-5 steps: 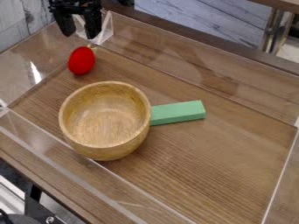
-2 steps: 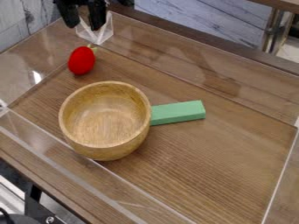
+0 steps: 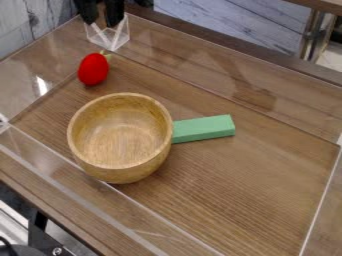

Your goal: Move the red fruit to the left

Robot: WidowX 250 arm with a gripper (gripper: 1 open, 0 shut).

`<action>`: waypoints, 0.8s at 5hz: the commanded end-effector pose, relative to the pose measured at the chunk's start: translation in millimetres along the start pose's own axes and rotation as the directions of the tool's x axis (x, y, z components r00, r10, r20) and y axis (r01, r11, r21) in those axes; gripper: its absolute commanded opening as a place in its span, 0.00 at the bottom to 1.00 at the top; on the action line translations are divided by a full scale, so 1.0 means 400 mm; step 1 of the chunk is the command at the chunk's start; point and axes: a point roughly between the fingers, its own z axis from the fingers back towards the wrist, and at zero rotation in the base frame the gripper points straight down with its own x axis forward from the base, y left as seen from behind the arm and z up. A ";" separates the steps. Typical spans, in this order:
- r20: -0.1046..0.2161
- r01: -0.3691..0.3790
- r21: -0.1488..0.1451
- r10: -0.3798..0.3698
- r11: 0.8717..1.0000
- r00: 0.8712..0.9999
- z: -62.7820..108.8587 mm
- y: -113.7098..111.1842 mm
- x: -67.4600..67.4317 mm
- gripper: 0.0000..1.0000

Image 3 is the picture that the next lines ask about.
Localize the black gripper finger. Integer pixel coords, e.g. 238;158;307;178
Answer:
73;0;99;25
104;0;124;27

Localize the red felt strawberry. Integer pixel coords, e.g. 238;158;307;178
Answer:
77;51;109;86

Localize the wooden bowl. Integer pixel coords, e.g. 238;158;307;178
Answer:
67;92;172;184

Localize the green rectangular block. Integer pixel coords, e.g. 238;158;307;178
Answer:
172;115;235;144

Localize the black table leg clamp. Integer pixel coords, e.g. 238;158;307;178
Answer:
28;211;75;256

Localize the clear acrylic corner bracket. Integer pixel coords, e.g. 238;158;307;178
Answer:
81;14;129;52

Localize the wooden furniture frame background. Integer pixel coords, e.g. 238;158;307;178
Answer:
286;0;342;62

